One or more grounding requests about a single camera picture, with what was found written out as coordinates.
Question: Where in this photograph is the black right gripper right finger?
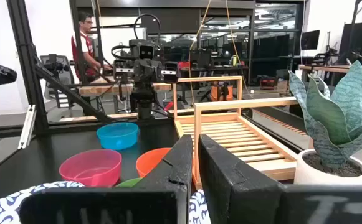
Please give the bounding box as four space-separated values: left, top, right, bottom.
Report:
198 134 362 224

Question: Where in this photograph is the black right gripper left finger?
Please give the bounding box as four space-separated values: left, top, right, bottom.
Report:
18 134 194 224

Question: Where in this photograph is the orange plastic bowl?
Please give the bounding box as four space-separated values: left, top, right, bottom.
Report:
135 147 172 178

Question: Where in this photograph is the green plastic bowl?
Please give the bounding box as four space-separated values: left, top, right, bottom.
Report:
115 177 143 188

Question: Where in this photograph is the pink plastic bowl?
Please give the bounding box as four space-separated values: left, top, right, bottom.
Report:
59 149 123 187

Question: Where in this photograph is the wooden slatted shelf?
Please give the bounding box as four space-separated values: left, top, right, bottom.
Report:
171 75 300 190

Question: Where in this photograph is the wooden workbench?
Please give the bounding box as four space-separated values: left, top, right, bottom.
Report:
78 76 173 96
298 63 362 77

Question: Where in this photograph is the blue plastic bowl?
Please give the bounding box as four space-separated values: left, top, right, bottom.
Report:
96 122 140 151

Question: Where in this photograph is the person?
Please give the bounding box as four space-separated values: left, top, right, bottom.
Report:
70 11 113 83

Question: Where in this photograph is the white plant pot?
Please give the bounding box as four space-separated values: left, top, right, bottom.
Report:
293 148 362 186

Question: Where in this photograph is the grey office chair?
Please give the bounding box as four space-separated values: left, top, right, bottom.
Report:
39 54 75 108

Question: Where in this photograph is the red toolbox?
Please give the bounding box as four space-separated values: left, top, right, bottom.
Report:
259 77 277 90

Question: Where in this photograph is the green snake plant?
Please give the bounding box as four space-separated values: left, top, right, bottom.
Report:
288 60 362 170

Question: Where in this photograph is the black monitor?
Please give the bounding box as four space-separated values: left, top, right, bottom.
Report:
300 30 321 50

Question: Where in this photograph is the blue patterned paper bowl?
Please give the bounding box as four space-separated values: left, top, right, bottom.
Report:
0 181 211 224

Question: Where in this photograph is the black partition panel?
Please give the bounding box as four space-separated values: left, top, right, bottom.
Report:
339 20 362 63

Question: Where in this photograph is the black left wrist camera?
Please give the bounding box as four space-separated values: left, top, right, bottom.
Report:
128 39 156 60

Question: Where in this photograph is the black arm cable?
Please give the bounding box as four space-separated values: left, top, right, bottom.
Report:
133 13 162 43

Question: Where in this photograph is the black aluminium rig frame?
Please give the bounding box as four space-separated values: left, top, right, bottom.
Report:
6 0 119 135

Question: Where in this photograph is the white aluminium rail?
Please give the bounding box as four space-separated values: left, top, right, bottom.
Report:
17 104 37 149

